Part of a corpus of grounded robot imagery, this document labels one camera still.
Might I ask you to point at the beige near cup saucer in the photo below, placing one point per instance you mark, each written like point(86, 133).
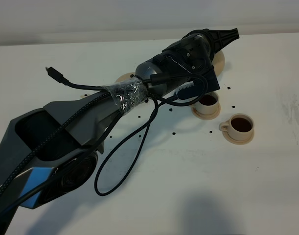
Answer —
point(238, 138)

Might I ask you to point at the beige ceramic teapot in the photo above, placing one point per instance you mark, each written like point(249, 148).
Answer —
point(218, 62)

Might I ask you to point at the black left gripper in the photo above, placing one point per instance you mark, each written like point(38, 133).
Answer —
point(193, 53)

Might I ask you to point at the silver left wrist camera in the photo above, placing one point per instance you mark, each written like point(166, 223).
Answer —
point(196, 86)

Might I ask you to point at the beige cup saucer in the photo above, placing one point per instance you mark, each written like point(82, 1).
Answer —
point(206, 117)
point(238, 138)

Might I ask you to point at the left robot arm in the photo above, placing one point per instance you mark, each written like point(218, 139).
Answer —
point(53, 150)

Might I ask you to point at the beige far cup saucer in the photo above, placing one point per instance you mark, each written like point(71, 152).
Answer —
point(206, 117)

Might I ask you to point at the beige far teacup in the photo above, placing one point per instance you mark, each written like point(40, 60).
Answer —
point(208, 104)

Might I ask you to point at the beige near teacup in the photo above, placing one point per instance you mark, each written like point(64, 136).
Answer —
point(238, 122)

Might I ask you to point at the beige teapot saucer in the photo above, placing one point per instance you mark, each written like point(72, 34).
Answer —
point(125, 77)

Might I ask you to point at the beige teacup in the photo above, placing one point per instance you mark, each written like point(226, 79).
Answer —
point(208, 104)
point(238, 122)

